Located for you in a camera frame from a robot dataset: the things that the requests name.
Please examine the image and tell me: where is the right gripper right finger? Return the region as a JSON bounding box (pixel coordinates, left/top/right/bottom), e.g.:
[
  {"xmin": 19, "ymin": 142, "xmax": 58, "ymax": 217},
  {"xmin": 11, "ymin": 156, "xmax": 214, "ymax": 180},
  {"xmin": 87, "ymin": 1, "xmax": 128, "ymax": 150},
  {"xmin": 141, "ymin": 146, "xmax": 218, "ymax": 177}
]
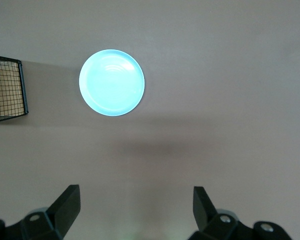
[{"xmin": 189, "ymin": 185, "xmax": 293, "ymax": 240}]

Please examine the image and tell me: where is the black wire rack wooden top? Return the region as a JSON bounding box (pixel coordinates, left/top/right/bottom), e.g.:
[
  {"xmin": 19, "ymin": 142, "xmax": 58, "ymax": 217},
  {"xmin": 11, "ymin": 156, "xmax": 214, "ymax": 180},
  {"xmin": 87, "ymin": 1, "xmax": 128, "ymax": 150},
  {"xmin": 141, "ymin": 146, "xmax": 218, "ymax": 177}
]
[{"xmin": 0, "ymin": 54, "xmax": 30, "ymax": 125}]

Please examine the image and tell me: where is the light blue round plate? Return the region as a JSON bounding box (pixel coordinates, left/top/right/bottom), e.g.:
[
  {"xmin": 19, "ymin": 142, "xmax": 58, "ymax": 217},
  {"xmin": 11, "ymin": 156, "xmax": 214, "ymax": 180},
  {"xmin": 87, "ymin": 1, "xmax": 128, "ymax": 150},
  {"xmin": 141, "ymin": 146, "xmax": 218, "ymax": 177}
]
[{"xmin": 78, "ymin": 49, "xmax": 146, "ymax": 118}]

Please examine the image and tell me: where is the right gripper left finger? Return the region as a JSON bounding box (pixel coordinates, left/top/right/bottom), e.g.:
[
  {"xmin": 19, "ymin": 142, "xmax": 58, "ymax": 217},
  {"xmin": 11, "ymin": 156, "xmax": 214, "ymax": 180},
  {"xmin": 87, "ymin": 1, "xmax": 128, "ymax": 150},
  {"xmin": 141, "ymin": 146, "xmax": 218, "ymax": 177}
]
[{"xmin": 0, "ymin": 184, "xmax": 81, "ymax": 240}]

